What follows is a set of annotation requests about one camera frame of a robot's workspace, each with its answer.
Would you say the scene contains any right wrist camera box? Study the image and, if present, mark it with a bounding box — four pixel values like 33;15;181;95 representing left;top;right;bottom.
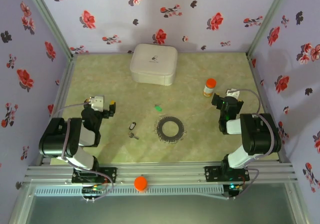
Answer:
225;88;241;100

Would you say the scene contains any white zip case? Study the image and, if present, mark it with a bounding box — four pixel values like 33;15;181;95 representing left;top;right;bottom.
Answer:
129;43;179;86

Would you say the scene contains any grey slotted cable duct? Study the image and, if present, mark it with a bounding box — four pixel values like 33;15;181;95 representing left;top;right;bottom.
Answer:
33;185;225;197

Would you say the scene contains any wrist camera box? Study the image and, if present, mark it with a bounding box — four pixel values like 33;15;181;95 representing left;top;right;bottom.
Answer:
225;88;241;100
87;95;105;111

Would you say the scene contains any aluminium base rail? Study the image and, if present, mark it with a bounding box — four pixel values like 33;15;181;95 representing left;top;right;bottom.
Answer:
23;162;298;185

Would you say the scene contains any orange cap pill bottle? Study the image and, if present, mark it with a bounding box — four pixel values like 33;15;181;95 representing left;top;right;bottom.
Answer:
202;78;217;98

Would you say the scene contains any key with black tag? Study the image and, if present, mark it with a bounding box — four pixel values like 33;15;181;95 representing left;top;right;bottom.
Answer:
128;121;140;140

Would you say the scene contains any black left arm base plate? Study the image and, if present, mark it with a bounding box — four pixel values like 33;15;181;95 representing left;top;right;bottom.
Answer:
71;167;118;184

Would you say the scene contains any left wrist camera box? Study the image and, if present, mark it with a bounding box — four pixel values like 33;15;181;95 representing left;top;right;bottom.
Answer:
87;95;105;111

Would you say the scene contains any orange round button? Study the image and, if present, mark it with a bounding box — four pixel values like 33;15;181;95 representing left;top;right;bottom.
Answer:
133;176;149;192

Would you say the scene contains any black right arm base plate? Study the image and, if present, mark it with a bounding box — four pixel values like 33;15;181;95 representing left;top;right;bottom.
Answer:
204;166;250;183

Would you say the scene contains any aluminium corner post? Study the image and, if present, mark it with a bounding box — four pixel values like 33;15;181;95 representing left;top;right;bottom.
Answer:
22;0;76;60
246;0;293;57

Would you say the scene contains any small circuit board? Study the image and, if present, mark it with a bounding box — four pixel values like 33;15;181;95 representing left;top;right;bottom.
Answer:
82;186;106;196
226;183;242;197

